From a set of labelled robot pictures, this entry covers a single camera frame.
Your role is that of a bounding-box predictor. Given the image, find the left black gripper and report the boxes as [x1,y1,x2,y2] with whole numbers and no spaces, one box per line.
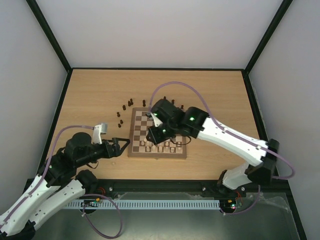
[77,137,132,167]

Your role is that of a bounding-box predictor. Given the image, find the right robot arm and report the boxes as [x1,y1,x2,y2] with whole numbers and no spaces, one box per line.
[146,99,280,196]

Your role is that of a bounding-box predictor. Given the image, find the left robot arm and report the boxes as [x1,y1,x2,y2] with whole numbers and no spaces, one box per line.
[0,132,130,240]

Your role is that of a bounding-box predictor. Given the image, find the wooden chess board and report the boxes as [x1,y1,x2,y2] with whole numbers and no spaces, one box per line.
[128,107,187,159]

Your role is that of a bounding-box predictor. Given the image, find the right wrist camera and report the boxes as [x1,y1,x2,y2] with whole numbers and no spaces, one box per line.
[146,111,163,127]

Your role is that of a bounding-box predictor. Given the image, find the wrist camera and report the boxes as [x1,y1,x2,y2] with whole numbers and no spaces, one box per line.
[146,111,163,127]
[92,122,108,145]

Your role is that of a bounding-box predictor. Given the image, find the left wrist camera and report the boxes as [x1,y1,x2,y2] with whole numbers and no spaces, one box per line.
[92,122,108,145]

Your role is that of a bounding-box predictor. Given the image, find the black aluminium frame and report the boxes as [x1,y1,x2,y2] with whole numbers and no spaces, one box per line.
[27,0,307,240]

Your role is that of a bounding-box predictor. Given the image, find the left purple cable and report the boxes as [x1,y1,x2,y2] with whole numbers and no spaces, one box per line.
[0,124,124,238]

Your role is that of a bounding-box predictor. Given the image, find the purple cable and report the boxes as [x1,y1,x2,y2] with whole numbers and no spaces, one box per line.
[149,81,296,216]
[0,124,124,238]

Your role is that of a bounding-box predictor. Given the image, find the light blue cable duct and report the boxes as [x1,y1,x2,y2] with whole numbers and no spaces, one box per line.
[64,199,221,210]

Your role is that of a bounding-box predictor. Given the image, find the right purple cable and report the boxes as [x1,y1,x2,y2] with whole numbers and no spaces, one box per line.
[149,81,296,216]

